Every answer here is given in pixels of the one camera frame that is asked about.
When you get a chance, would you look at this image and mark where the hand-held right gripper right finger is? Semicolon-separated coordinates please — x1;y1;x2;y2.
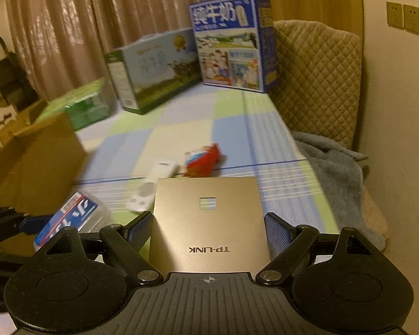
255;212;374;285

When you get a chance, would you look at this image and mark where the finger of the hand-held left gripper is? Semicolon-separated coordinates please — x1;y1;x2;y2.
0;207;53;236
0;250;31;266

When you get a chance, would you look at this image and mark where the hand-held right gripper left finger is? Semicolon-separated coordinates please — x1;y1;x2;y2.
44;211;165;287

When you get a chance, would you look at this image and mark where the blue and white plastic box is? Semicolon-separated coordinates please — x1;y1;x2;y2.
33;191;111;250

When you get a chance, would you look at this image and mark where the gold router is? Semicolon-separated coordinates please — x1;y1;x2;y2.
149;177;273;273

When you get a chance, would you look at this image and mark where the brown cardboard box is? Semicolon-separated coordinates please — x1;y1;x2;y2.
0;98;88;252

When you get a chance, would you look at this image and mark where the white remote control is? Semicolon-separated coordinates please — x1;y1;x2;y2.
125;161;177;212

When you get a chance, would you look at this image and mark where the grey fleece blanket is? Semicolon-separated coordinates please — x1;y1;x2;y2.
293;131;371;241

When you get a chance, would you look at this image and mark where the red snack packet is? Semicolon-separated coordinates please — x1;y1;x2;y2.
183;143;223;178

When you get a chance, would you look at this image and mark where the beige seat cushion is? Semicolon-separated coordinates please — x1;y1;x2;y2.
361;190;392;250

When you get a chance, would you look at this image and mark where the checked pastel tablecloth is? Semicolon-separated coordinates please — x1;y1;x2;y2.
73;84;339;238

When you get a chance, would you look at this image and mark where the pack of green packets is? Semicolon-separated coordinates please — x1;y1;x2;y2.
38;78;110;131

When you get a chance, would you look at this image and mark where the green milk carton box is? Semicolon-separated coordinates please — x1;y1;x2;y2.
104;29;202;115

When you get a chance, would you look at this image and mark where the beige quilted chair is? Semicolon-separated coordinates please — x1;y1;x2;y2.
270;20;364;150

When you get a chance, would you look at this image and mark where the blue milk carton box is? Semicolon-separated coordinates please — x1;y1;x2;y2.
189;0;278;94

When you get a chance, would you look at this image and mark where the beige pleated curtain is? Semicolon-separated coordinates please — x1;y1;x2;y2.
3;0;213;102

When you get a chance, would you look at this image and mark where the beige wall socket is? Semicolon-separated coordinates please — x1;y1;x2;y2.
403;4;419;35
386;2;404;28

